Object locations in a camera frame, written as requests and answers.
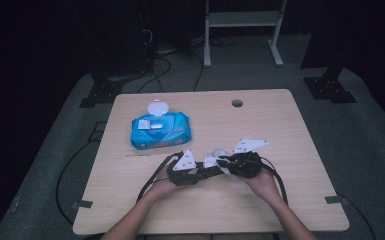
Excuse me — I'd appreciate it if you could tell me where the person's left hand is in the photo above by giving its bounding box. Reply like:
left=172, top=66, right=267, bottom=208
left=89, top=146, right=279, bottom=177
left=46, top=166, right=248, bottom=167
left=145, top=160, right=188, bottom=201

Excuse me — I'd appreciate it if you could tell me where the black stand base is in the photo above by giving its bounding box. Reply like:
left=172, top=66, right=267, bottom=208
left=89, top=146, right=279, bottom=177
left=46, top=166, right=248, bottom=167
left=78, top=77, right=125, bottom=109
left=303, top=65, right=358, bottom=105

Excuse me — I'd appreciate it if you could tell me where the black floor cable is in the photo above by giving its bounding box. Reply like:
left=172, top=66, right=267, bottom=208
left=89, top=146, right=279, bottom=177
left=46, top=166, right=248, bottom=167
left=191, top=50, right=205, bottom=93
left=136, top=55, right=173, bottom=94
left=345, top=198, right=378, bottom=240
left=55, top=139, right=98, bottom=226

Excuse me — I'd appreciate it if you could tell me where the left hand-held gripper cable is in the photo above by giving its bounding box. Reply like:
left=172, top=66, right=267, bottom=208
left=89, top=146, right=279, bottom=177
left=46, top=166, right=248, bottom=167
left=135, top=150, right=185, bottom=203

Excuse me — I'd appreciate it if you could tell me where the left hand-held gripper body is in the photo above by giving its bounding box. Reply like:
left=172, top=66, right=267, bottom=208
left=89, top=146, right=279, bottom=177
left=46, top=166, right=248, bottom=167
left=166, top=149, right=203, bottom=187

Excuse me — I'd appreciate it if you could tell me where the black table foot frame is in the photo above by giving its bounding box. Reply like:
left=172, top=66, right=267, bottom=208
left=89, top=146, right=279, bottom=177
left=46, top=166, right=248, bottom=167
left=88, top=120, right=108, bottom=143

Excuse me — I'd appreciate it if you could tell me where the hand-held gripper cable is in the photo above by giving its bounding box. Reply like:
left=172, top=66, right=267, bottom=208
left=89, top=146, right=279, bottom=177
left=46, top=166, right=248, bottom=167
left=258, top=156, right=290, bottom=205
left=135, top=150, right=185, bottom=203

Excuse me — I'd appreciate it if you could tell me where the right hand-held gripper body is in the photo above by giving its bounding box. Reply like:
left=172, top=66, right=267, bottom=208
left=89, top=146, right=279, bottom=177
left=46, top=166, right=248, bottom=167
left=233, top=138, right=270, bottom=179

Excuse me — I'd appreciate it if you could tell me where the right hand-held gripper cable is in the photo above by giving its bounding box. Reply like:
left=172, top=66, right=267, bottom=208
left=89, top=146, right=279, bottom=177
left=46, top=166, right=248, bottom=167
left=258, top=156, right=290, bottom=205

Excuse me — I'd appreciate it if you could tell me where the white wet wipe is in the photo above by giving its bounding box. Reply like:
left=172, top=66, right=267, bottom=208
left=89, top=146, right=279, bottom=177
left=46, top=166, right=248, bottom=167
left=202, top=148, right=238, bottom=181

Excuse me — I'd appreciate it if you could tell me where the white metal stand frame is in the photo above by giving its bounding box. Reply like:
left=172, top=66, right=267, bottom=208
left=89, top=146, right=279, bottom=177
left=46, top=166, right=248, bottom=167
left=203, top=0, right=289, bottom=69

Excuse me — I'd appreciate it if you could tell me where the blue wet wipes pack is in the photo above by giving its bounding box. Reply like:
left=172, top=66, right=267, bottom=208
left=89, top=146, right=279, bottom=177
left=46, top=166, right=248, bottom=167
left=129, top=99, right=193, bottom=151

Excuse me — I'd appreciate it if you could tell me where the black tape strip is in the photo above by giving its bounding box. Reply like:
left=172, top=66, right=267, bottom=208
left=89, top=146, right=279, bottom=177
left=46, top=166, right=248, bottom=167
left=324, top=195, right=350, bottom=205
left=71, top=199, right=94, bottom=210

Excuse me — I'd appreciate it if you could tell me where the person's right hand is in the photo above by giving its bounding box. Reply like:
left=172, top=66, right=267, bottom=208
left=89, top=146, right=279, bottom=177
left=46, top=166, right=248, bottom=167
left=237, top=167, right=287, bottom=208

